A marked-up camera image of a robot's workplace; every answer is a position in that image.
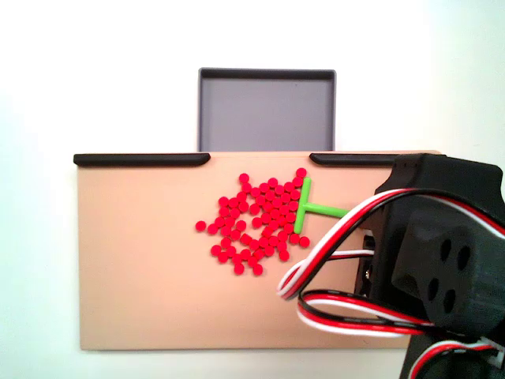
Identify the grey rectangular container tray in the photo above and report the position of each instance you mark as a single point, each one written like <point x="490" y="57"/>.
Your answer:
<point x="268" y="114"/>

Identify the black edge rail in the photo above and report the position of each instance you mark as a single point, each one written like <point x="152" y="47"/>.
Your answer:
<point x="138" y="160"/>
<point x="355" y="159"/>

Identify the red cylindrical granule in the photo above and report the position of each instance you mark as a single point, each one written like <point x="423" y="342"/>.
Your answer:
<point x="223" y="201"/>
<point x="223" y="257"/>
<point x="239" y="269"/>
<point x="294" y="238"/>
<point x="244" y="177"/>
<point x="200" y="226"/>
<point x="283" y="255"/>
<point x="304" y="241"/>
<point x="212" y="228"/>
<point x="257" y="270"/>
<point x="216" y="249"/>
<point x="301" y="172"/>

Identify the green T pusher brown block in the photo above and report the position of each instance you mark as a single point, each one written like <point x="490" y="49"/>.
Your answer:
<point x="304" y="205"/>

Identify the beige flat pushing board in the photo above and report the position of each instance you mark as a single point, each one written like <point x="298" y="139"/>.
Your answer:
<point x="138" y="256"/>

